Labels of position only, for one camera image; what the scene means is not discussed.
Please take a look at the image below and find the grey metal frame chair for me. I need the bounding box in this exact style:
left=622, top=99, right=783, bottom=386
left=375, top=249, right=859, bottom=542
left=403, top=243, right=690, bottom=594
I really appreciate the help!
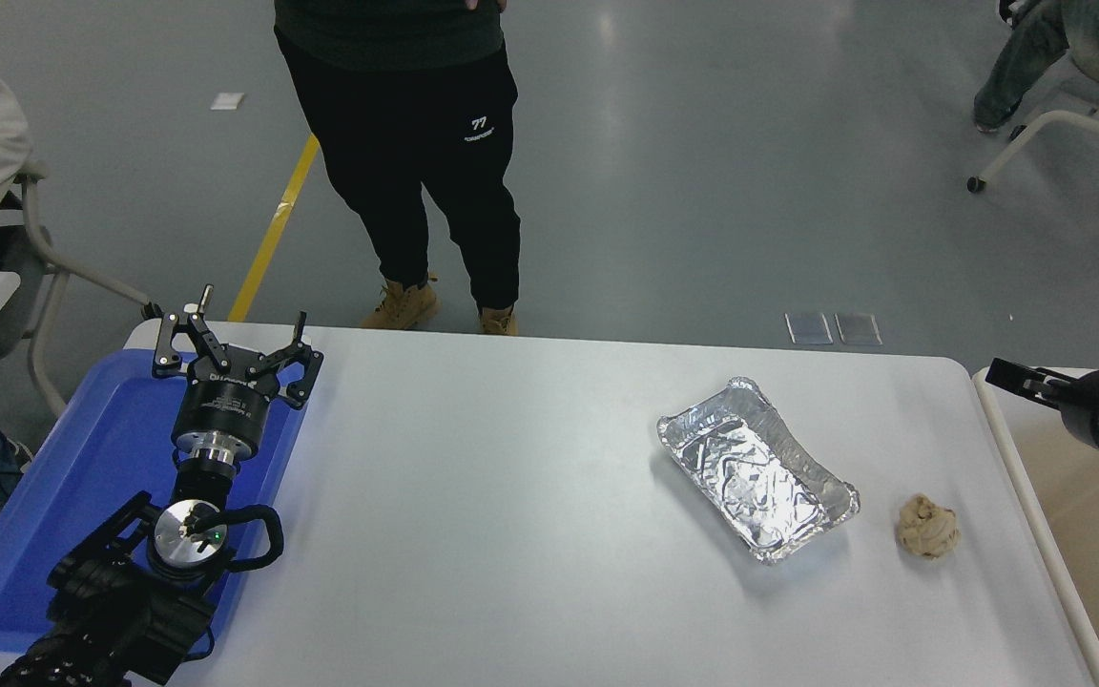
left=10, top=162, right=161, bottom=416

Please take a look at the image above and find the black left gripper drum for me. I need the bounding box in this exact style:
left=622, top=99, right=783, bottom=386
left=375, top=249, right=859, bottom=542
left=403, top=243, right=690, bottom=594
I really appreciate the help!
left=171, top=367, right=280, bottom=448

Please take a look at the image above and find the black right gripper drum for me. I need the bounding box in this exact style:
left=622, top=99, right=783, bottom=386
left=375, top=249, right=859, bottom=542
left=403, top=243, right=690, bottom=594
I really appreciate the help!
left=1063, top=370, right=1099, bottom=455

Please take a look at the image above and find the clear floor plate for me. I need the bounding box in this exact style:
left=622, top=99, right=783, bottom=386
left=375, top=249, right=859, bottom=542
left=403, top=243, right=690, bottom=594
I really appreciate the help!
left=834, top=311, right=883, bottom=345
left=784, top=311, right=834, bottom=345

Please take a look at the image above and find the seated person on white chair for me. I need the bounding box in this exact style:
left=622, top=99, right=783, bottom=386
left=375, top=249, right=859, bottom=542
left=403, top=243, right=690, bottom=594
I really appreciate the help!
left=973, top=0, right=1099, bottom=133

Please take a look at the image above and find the crumpled tan paper ball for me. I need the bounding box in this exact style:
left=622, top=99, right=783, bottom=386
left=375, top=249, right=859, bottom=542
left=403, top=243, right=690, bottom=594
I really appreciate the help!
left=897, top=492, right=962, bottom=561

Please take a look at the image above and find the white chair with casters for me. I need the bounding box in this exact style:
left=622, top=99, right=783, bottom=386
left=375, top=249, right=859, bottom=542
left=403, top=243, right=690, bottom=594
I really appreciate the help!
left=966, top=52, right=1099, bottom=269

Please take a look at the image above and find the silver foil tray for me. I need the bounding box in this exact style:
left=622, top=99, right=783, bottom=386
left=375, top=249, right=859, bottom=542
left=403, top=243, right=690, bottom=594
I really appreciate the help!
left=656, top=375, right=861, bottom=566

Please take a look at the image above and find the blue plastic tray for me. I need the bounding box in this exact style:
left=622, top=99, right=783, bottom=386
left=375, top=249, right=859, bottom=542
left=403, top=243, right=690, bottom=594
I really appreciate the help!
left=0, top=348, right=314, bottom=653

